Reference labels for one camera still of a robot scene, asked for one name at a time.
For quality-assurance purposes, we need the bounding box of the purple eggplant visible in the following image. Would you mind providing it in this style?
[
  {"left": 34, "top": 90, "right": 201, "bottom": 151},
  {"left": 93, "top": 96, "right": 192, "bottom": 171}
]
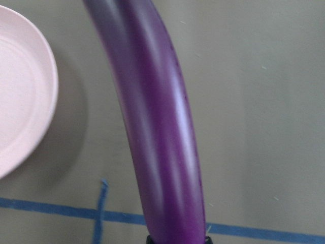
[{"left": 84, "top": 1, "right": 206, "bottom": 243}]

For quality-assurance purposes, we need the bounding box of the pink plate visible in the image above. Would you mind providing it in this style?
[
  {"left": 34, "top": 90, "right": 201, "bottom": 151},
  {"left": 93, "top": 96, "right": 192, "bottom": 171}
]
[{"left": 1, "top": 6, "right": 59, "bottom": 177}]

